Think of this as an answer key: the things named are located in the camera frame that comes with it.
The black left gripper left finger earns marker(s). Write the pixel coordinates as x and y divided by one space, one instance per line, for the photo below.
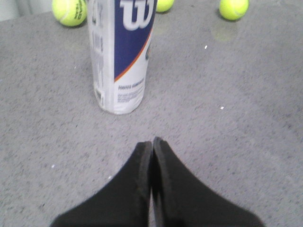
123 202

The Roland Garros tennis ball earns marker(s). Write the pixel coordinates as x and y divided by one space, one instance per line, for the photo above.
69 12

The Head Team tennis ball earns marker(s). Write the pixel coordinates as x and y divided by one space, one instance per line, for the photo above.
233 9

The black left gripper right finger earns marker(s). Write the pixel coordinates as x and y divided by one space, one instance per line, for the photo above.
182 200

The white blue tennis ball can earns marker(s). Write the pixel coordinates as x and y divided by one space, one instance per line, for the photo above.
120 34

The grey pleated curtain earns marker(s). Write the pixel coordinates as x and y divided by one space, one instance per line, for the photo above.
11 9

